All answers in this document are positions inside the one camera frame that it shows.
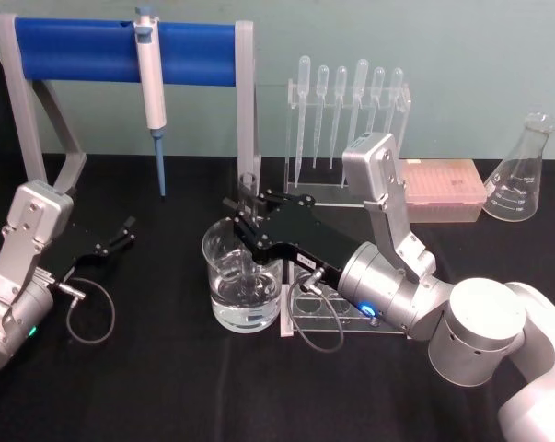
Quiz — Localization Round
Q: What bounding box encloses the clear plastic transfer pipette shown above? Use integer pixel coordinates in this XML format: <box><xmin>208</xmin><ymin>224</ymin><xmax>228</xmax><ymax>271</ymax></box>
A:
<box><xmin>385</xmin><ymin>67</ymin><xmax>406</xmax><ymax>139</ymax></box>
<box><xmin>294</xmin><ymin>54</ymin><xmax>313</xmax><ymax>189</ymax></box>
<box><xmin>366</xmin><ymin>66</ymin><xmax>387</xmax><ymax>137</ymax></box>
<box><xmin>328</xmin><ymin>65</ymin><xmax>350</xmax><ymax>172</ymax></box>
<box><xmin>341</xmin><ymin>58</ymin><xmax>371</xmax><ymax>189</ymax></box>
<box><xmin>311</xmin><ymin>64</ymin><xmax>330</xmax><ymax>169</ymax></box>

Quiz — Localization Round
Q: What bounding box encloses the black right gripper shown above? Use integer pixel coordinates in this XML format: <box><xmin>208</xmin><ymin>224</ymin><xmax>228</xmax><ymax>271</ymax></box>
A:
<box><xmin>222</xmin><ymin>189</ymin><xmax>366</xmax><ymax>295</ymax></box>

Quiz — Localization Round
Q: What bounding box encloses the pink pipette tip box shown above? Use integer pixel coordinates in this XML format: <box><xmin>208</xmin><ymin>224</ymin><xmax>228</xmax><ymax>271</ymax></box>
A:
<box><xmin>399</xmin><ymin>158</ymin><xmax>488</xmax><ymax>225</ymax></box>

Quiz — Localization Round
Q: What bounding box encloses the white and blue micropipette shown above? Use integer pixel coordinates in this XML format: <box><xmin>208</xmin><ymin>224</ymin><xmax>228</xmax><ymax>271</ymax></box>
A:
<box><xmin>133</xmin><ymin>5</ymin><xmax>169</xmax><ymax>202</ymax></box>

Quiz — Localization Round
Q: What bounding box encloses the clear glass conical flask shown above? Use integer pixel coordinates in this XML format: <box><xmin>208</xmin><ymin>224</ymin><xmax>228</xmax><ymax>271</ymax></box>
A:
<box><xmin>481</xmin><ymin>112</ymin><xmax>555</xmax><ymax>224</ymax></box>

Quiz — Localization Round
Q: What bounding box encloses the clear acrylic pipette rack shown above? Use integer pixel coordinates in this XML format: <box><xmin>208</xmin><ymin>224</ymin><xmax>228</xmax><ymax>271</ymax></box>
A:
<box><xmin>283</xmin><ymin>77</ymin><xmax>414</xmax><ymax>209</ymax></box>

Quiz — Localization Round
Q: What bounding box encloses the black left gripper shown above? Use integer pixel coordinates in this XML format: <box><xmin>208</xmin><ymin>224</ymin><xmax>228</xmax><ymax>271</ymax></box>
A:
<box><xmin>52</xmin><ymin>215</ymin><xmax>138</xmax><ymax>281</ymax></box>

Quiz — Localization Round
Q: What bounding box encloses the clear acrylic test tube rack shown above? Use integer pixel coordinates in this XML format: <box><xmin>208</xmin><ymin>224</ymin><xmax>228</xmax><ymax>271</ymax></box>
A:
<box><xmin>279</xmin><ymin>264</ymin><xmax>408</xmax><ymax>340</ymax></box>

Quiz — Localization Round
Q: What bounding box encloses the grey stand with blue bar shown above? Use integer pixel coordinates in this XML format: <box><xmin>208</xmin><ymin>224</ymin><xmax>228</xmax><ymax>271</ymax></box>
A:
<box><xmin>0</xmin><ymin>12</ymin><xmax>262</xmax><ymax>200</ymax></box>

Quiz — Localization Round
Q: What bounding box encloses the gripper thin dark cable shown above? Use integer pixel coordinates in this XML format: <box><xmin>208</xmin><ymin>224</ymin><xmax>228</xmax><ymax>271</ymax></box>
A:
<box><xmin>286</xmin><ymin>269</ymin><xmax>348</xmax><ymax>355</ymax></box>
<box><xmin>51</xmin><ymin>277</ymin><xmax>118</xmax><ymax>345</ymax></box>

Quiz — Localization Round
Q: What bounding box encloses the right gripper thin dark cable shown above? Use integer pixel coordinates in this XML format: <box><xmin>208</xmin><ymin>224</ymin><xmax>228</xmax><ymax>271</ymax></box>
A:
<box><xmin>286</xmin><ymin>269</ymin><xmax>348</xmax><ymax>355</ymax></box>

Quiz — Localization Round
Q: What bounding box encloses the left gripper thin dark cable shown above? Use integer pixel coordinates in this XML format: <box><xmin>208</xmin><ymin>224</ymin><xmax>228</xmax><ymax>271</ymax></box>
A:
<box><xmin>51</xmin><ymin>277</ymin><xmax>118</xmax><ymax>345</ymax></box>

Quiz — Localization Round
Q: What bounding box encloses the black table cloth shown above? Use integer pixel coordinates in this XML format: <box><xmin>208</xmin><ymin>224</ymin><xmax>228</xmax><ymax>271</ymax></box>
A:
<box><xmin>0</xmin><ymin>13</ymin><xmax>555</xmax><ymax>442</ymax></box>

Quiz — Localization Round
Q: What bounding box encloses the glass beaker with water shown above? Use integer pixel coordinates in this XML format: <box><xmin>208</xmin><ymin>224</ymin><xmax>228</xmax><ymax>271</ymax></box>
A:
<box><xmin>202</xmin><ymin>218</ymin><xmax>283</xmax><ymax>332</ymax></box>

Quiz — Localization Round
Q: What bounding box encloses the clear glass test tube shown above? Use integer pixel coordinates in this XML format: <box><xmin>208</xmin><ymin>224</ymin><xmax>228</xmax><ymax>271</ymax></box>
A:
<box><xmin>238</xmin><ymin>171</ymin><xmax>261</xmax><ymax>287</ymax></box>

